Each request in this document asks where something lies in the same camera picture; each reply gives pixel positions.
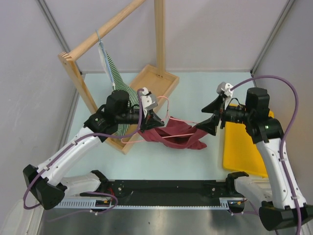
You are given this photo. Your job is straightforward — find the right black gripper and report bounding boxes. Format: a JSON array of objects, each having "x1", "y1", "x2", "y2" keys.
[{"x1": 196, "y1": 94, "x2": 253, "y2": 136}]

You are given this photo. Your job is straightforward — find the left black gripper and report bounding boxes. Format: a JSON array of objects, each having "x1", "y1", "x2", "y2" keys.
[{"x1": 115, "y1": 108, "x2": 164, "y2": 133}]

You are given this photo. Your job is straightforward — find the pink wire hanger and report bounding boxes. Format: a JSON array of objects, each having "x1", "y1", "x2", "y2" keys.
[{"x1": 121, "y1": 95, "x2": 198, "y2": 144}]

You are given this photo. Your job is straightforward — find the red tank top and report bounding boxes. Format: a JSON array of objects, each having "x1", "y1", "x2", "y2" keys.
[{"x1": 139, "y1": 116, "x2": 207, "y2": 150}]

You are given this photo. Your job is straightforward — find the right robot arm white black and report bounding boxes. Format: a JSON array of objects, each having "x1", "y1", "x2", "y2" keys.
[{"x1": 196, "y1": 87, "x2": 313, "y2": 231}]

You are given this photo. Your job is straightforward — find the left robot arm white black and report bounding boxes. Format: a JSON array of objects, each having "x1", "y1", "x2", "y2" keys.
[{"x1": 23, "y1": 88, "x2": 164, "y2": 210}]

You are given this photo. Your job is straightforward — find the blue hanger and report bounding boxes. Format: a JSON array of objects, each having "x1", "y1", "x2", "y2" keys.
[{"x1": 96, "y1": 30, "x2": 117, "y2": 91}]

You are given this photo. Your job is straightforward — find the green striped garment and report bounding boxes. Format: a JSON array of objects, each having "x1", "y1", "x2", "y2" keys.
[{"x1": 98, "y1": 43, "x2": 140, "y2": 138}]

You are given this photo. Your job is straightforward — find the wooden clothes rack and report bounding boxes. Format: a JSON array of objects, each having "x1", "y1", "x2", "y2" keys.
[{"x1": 58, "y1": 0, "x2": 179, "y2": 154}]

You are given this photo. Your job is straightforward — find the yellow plastic tray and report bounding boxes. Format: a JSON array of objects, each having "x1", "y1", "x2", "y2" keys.
[{"x1": 223, "y1": 122, "x2": 268, "y2": 178}]

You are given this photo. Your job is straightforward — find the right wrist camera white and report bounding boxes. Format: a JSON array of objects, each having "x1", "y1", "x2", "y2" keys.
[{"x1": 217, "y1": 82, "x2": 233, "y2": 109}]

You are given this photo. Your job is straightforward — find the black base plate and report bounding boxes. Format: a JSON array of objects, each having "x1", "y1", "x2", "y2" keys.
[{"x1": 80, "y1": 180, "x2": 245, "y2": 213}]

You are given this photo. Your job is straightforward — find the white cable duct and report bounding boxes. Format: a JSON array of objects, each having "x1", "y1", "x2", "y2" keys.
[{"x1": 58, "y1": 197, "x2": 232, "y2": 210}]

